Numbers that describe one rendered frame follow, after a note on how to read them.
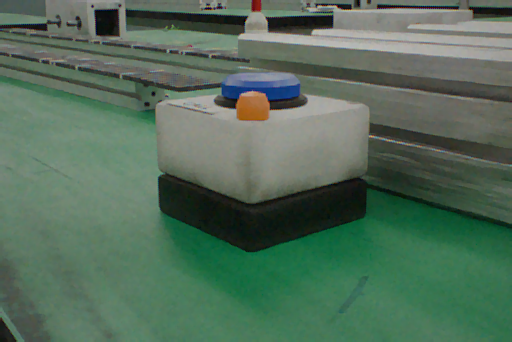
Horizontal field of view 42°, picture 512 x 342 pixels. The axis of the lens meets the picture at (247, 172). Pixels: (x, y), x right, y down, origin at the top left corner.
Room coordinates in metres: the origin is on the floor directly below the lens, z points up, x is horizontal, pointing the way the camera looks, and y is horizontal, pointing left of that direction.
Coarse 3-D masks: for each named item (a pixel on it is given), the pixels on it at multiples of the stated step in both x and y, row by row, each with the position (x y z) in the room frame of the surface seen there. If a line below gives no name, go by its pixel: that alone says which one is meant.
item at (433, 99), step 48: (240, 48) 0.48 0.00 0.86; (288, 48) 0.44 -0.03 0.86; (336, 48) 0.41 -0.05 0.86; (384, 48) 0.38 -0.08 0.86; (432, 48) 0.36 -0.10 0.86; (480, 48) 0.36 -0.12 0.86; (336, 96) 0.41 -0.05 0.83; (384, 96) 0.38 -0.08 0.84; (432, 96) 0.35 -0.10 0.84; (480, 96) 0.34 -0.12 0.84; (384, 144) 0.38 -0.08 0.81; (432, 144) 0.37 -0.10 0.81; (480, 144) 0.34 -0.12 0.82; (432, 192) 0.35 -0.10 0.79; (480, 192) 0.33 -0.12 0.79
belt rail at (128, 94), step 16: (0, 64) 0.97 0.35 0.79; (16, 64) 0.90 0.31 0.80; (32, 64) 0.86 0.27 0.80; (32, 80) 0.86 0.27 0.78; (48, 80) 0.82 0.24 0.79; (64, 80) 0.80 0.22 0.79; (80, 80) 0.76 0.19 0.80; (96, 80) 0.72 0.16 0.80; (112, 80) 0.69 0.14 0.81; (96, 96) 0.72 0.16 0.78; (112, 96) 0.70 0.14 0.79; (128, 96) 0.68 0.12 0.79; (144, 96) 0.66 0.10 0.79; (160, 96) 0.68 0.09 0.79
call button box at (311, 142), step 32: (224, 96) 0.34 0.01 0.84; (160, 128) 0.34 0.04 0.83; (192, 128) 0.32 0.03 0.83; (224, 128) 0.30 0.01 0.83; (256, 128) 0.29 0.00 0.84; (288, 128) 0.30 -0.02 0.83; (320, 128) 0.31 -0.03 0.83; (352, 128) 0.32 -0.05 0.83; (160, 160) 0.34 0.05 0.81; (192, 160) 0.32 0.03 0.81; (224, 160) 0.30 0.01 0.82; (256, 160) 0.29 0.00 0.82; (288, 160) 0.30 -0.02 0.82; (320, 160) 0.31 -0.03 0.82; (352, 160) 0.33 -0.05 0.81; (160, 192) 0.34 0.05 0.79; (192, 192) 0.32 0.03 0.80; (224, 192) 0.30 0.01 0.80; (256, 192) 0.29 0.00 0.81; (288, 192) 0.30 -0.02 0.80; (320, 192) 0.31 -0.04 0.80; (352, 192) 0.33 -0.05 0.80; (192, 224) 0.32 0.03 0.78; (224, 224) 0.30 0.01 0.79; (256, 224) 0.29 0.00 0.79; (288, 224) 0.30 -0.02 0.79; (320, 224) 0.31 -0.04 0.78
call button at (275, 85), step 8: (224, 80) 0.34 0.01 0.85; (232, 80) 0.33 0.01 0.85; (240, 80) 0.33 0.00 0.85; (248, 80) 0.32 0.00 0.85; (256, 80) 0.32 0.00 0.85; (264, 80) 0.32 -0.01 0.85; (272, 80) 0.32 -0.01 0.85; (280, 80) 0.33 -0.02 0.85; (288, 80) 0.33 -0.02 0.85; (296, 80) 0.33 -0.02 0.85; (224, 88) 0.33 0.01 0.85; (232, 88) 0.33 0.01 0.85; (240, 88) 0.32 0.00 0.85; (248, 88) 0.32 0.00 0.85; (256, 88) 0.32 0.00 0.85; (264, 88) 0.32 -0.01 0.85; (272, 88) 0.32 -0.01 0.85; (280, 88) 0.32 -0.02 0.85; (288, 88) 0.33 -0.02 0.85; (296, 88) 0.33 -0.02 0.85; (232, 96) 0.33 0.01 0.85; (272, 96) 0.32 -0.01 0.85; (280, 96) 0.32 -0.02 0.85; (288, 96) 0.33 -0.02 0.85
